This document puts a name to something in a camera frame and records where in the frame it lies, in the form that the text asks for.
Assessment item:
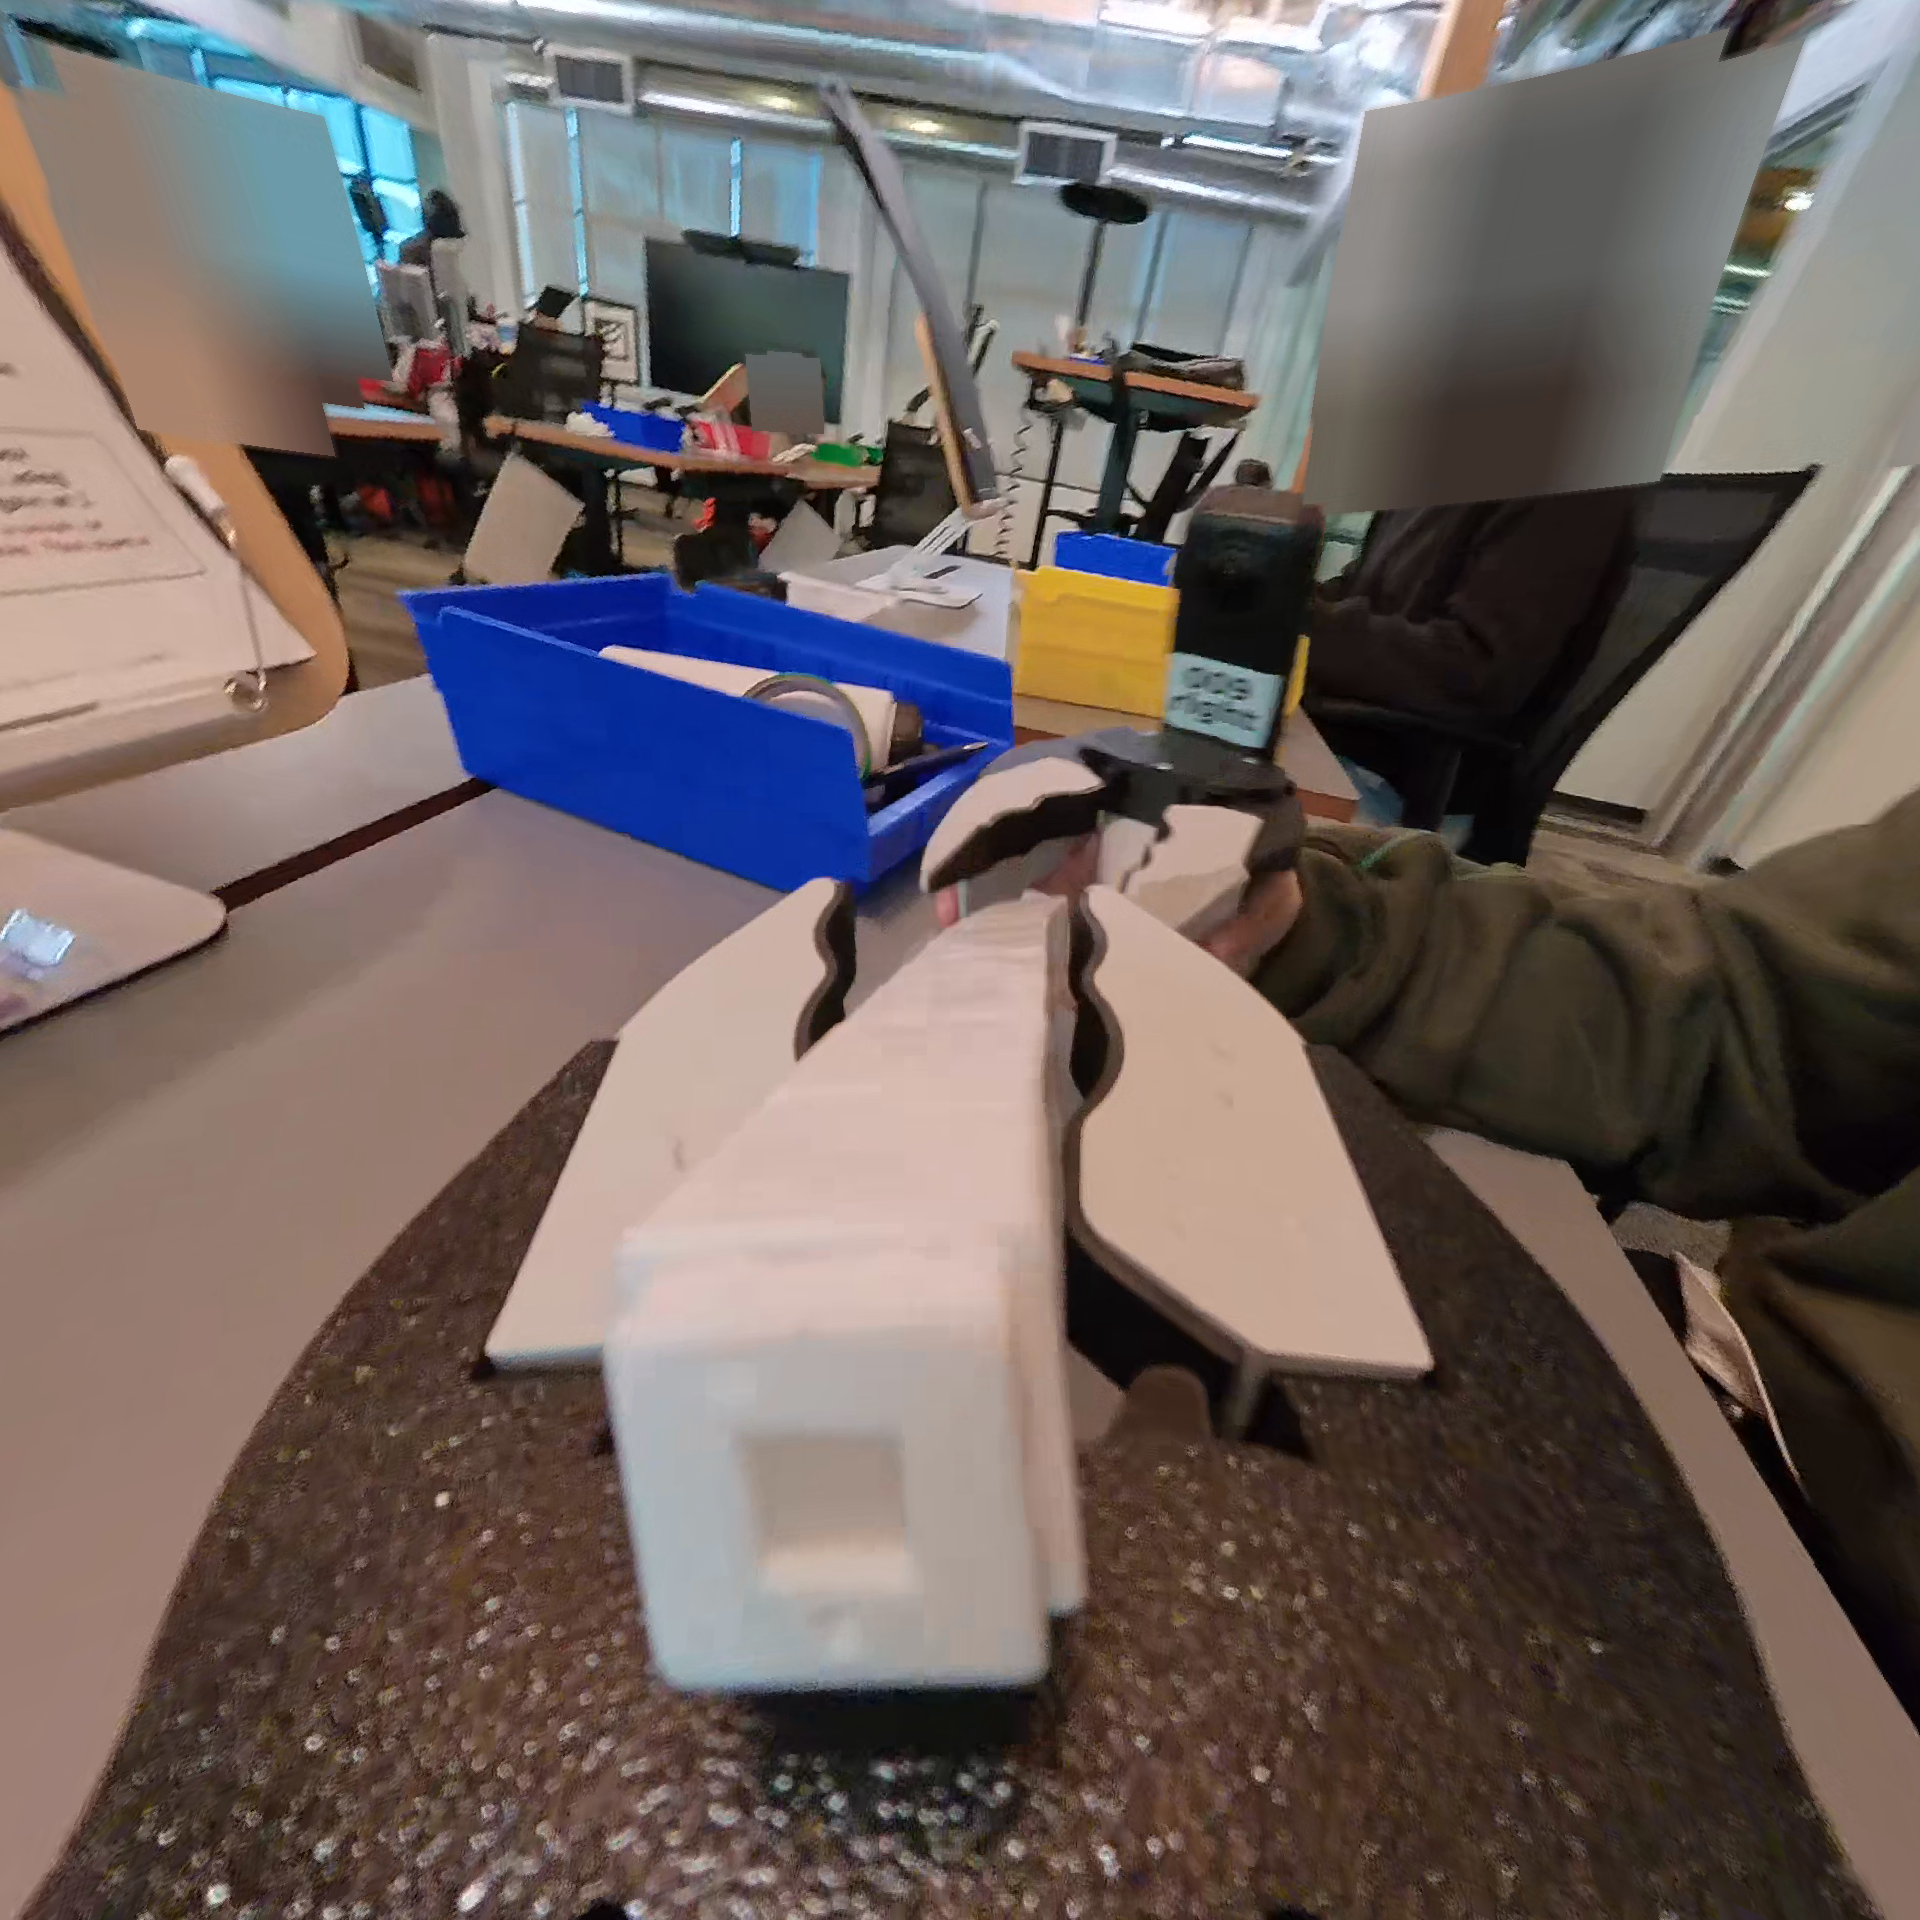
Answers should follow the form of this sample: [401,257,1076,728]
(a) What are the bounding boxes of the small blue storage bin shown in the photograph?
[1052,527,1180,588]

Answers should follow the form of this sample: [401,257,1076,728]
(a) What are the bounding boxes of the large black screen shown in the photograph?
[645,237,852,408]

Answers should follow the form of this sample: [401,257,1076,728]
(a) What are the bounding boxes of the white segmented foam bar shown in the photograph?
[601,889,1092,1695]

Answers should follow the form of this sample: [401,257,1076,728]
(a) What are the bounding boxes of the long wooden desk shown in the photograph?
[487,414,886,489]

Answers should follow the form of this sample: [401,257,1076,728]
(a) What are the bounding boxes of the white cylinder tube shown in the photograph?
[596,642,934,767]

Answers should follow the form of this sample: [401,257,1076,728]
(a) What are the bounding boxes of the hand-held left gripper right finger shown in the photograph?
[1060,880,1437,1441]

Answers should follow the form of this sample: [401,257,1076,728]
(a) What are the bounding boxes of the wooden clipboard stand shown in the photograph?
[817,77,1009,607]

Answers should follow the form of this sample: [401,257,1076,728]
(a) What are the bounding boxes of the instruction sheet on clipboard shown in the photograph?
[0,87,358,1038]

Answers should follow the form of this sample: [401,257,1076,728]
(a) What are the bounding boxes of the yellow storage bin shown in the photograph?
[1012,563,1310,716]

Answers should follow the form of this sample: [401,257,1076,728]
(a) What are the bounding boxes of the wooden standing desk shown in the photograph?
[1012,348,1262,539]

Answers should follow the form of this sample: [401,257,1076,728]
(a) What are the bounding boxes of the person's right hand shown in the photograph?
[934,847,1303,974]

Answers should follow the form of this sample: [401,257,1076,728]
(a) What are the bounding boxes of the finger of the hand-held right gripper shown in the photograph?
[1095,805,1274,935]
[916,747,1109,902]

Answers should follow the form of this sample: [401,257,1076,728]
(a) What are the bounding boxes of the person's right forearm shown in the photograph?
[1253,785,1920,1231]

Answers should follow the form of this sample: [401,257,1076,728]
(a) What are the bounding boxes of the black office chair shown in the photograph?
[1321,466,1818,866]

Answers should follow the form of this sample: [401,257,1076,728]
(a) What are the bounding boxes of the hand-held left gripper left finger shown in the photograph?
[484,879,858,1371]

